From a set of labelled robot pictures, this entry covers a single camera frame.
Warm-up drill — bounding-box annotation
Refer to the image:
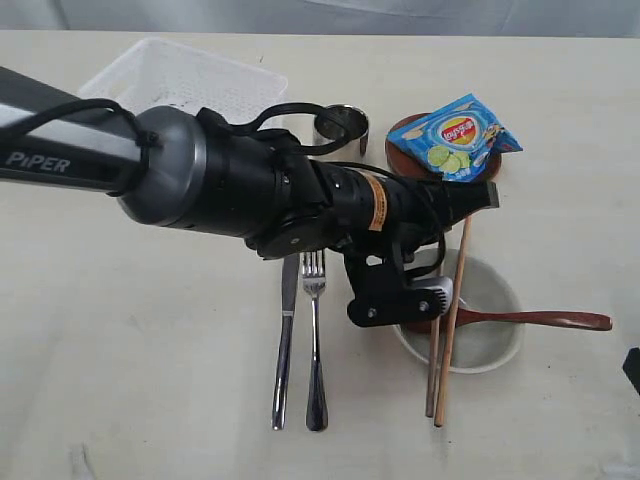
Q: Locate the silver metal fork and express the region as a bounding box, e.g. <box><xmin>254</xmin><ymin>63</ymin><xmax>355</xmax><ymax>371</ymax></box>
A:
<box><xmin>302</xmin><ymin>250</ymin><xmax>328</xmax><ymax>432</ymax></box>

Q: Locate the wooden chopstick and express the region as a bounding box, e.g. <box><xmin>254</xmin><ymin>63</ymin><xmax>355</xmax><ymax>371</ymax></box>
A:
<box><xmin>434</xmin><ymin>216</ymin><xmax>472</xmax><ymax>428</ymax></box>
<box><xmin>425</xmin><ymin>317</ymin><xmax>440</xmax><ymax>418</ymax></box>

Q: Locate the dark foil packet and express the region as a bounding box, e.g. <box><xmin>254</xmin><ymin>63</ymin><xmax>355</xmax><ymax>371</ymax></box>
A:
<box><xmin>313</xmin><ymin>104</ymin><xmax>369</xmax><ymax>163</ymax></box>

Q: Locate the brown wooden plate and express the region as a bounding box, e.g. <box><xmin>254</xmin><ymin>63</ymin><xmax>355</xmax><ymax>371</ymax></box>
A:
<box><xmin>383</xmin><ymin>112</ymin><xmax>503</xmax><ymax>182</ymax></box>

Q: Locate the brown wooden spoon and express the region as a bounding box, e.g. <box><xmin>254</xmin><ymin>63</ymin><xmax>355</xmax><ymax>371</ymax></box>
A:
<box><xmin>404</xmin><ymin>306</ymin><xmax>614</xmax><ymax>336</ymax></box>

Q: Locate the black cable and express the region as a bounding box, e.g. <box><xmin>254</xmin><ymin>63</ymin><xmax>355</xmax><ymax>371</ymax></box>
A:
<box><xmin>0</xmin><ymin>98</ymin><xmax>447</xmax><ymax>281</ymax></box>

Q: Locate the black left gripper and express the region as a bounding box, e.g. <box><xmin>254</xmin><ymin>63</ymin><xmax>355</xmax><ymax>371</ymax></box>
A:
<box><xmin>304</xmin><ymin>160</ymin><xmax>500</xmax><ymax>328</ymax></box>

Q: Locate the white perforated plastic basket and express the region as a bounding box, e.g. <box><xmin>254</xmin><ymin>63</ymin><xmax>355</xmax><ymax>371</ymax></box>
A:
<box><xmin>78</xmin><ymin>38</ymin><xmax>288</xmax><ymax>124</ymax></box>

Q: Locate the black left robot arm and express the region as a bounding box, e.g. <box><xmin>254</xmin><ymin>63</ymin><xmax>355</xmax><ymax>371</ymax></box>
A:
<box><xmin>1</xmin><ymin>69</ymin><xmax>499</xmax><ymax>327</ymax></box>

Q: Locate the blue chips bag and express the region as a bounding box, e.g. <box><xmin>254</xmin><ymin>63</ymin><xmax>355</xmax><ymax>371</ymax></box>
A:
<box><xmin>387</xmin><ymin>92</ymin><xmax>524</xmax><ymax>183</ymax></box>

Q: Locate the silver table knife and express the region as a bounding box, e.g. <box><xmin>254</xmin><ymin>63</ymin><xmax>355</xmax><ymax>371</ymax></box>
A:
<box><xmin>271</xmin><ymin>254</ymin><xmax>300</xmax><ymax>431</ymax></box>

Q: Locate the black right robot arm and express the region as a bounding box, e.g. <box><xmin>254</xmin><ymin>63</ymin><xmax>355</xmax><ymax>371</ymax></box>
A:
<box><xmin>622</xmin><ymin>347</ymin><xmax>640</xmax><ymax>394</ymax></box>

